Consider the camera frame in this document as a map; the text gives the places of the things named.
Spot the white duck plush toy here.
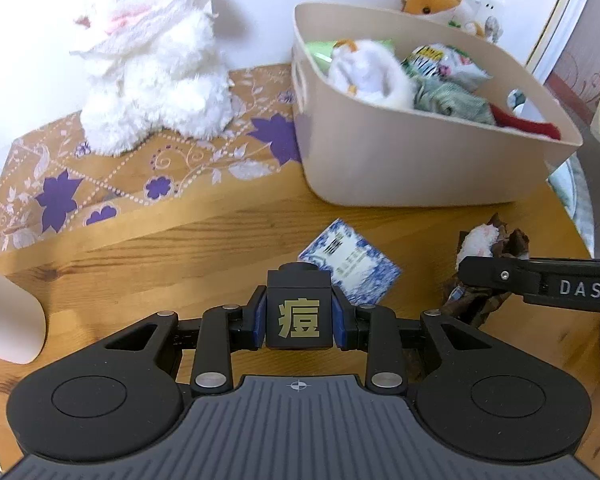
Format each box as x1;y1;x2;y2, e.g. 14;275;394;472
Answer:
326;38;417;111

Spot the white lamb plush toy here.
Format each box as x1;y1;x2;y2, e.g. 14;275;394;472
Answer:
70;0;252;157

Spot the green knitted cloth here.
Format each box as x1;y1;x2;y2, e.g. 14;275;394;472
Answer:
412;81;497;127

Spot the white thermos bottle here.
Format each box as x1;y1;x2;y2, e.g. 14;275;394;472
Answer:
0;259;48;365

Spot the orange hamster plush toy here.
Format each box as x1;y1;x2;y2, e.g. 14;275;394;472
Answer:
400;0;487;37

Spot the red and white plush toy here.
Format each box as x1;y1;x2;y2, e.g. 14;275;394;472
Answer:
489;101;564;142

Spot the beige plastic storage container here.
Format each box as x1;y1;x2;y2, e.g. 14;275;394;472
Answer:
291;2;584;208

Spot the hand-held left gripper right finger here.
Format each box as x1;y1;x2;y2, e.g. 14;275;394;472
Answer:
331;290;494;397

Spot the white wall socket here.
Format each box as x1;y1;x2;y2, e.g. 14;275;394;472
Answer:
450;0;507;27

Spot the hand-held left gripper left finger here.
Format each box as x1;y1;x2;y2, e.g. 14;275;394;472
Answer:
102;285;269;401

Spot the brown scrunchie with white pompom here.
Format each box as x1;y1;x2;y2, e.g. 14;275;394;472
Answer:
441;213;532;329

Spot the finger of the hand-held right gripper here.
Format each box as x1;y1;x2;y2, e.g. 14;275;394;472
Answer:
456;255;600;314

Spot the black cube with gold character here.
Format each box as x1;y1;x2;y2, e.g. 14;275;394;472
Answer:
266;262;334;351

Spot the floral patterned table runner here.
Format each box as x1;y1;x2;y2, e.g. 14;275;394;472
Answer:
0;62;304;262

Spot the light blue bedding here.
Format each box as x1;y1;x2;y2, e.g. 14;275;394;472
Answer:
547;157;597;257

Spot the green snack packet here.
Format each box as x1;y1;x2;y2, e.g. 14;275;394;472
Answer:
401;43;492;92

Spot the blue and white patterned box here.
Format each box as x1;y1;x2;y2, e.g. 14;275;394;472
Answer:
298;218;403;307

